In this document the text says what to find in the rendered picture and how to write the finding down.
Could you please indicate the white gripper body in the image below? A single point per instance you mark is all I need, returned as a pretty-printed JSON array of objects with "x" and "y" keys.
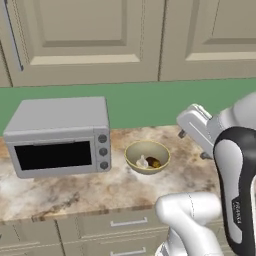
[{"x": 195, "y": 125}]

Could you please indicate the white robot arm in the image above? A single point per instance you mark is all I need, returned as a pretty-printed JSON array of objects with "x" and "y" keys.
[{"x": 233, "y": 186}]

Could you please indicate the brown sweet potato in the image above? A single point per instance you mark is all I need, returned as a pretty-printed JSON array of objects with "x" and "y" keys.
[{"x": 154, "y": 162}]

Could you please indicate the white garlic bulb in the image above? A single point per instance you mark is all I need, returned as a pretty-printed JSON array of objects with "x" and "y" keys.
[{"x": 142, "y": 162}]

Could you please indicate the beige bowl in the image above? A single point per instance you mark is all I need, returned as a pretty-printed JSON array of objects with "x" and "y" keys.
[{"x": 133, "y": 153}]

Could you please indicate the grey toaster oven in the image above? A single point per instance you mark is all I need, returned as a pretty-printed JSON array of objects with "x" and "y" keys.
[{"x": 60, "y": 116}]

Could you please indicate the beige drawer front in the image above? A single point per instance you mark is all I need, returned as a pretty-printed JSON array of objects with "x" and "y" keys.
[
  {"x": 100, "y": 248},
  {"x": 96, "y": 225}
]

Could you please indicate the black glass toaster oven door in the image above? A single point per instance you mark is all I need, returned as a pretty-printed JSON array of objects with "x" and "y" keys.
[{"x": 53, "y": 155}]

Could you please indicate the narrow beige base cupboard panel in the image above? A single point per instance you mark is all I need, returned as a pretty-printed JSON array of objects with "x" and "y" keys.
[{"x": 68, "y": 236}]

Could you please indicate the beige base cupboard door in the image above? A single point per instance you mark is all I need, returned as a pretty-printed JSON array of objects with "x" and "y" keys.
[{"x": 26, "y": 241}]

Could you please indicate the wide beige wall cupboard door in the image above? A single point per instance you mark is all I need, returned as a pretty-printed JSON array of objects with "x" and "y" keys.
[{"x": 83, "y": 33}]

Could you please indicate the narrow beige wall cupboard door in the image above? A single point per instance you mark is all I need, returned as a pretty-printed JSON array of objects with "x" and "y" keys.
[{"x": 3, "y": 70}]

